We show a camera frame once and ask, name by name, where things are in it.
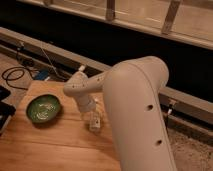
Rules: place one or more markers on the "wooden window frame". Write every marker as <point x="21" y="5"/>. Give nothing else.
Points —
<point x="187" y="21"/>

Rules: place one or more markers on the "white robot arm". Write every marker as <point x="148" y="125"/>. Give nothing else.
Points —
<point x="131" y="99"/>

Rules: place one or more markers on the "clear plastic bottle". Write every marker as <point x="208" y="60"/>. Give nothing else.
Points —
<point x="95" y="121"/>

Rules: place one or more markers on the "grey baseboard ledge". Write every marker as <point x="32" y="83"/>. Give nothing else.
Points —
<point x="190" y="105"/>

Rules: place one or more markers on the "green ceramic bowl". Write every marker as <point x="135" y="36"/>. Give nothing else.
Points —
<point x="43" y="108"/>

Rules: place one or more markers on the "blue small box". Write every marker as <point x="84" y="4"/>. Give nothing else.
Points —
<point x="41" y="75"/>

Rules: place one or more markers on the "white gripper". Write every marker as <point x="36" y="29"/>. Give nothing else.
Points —
<point x="86" y="103"/>

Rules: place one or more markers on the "black device at left edge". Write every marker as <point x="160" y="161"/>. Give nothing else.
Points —
<point x="6" y="110"/>

